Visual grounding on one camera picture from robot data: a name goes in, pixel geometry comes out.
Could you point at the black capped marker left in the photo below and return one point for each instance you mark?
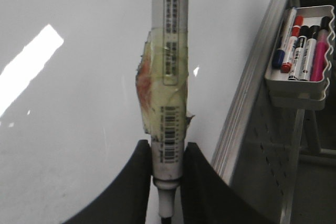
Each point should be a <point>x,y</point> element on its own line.
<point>298,53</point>

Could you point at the red capped marker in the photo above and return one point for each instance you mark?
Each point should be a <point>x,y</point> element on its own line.
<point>287,61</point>

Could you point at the black capped marker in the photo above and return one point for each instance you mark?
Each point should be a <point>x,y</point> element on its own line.
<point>298,53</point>
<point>307,60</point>

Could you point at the white whiteboard marker with magnet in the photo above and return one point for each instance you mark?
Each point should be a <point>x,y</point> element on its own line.
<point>161,84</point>

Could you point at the blue capped marker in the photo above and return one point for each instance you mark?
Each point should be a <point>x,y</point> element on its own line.
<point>284,34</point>

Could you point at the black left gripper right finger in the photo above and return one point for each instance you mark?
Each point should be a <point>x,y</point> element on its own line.
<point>206,198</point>

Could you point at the grey metal marker tray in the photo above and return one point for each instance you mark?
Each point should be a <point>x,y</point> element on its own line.
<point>298,94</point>

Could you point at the white whiteboard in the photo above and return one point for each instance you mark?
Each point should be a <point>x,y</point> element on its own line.
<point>70,116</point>

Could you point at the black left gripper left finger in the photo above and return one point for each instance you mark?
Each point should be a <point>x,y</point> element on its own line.
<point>125,200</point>

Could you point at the black capped marker right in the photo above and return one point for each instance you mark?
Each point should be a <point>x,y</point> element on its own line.
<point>307,60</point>

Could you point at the pink marker black cap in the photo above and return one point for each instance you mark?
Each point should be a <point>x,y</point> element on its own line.
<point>320,50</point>

